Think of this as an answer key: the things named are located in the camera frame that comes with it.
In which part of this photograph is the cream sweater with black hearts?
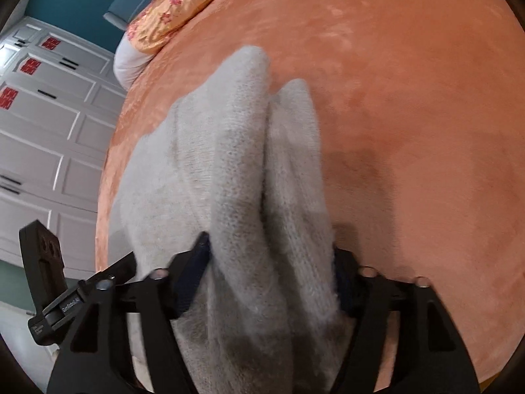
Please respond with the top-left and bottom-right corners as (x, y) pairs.
(109, 46), (351, 393)

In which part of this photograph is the white panelled wardrobe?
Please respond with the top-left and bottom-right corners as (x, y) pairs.
(1, 17), (125, 278)

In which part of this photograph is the white rolled duvet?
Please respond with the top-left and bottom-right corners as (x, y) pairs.
(113, 35), (155, 91)

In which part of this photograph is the orange plush bed blanket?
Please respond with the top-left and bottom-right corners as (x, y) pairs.
(95, 0), (524, 381)

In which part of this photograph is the orange floral satin pillow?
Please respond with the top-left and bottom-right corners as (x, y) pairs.
(126, 0), (214, 54)

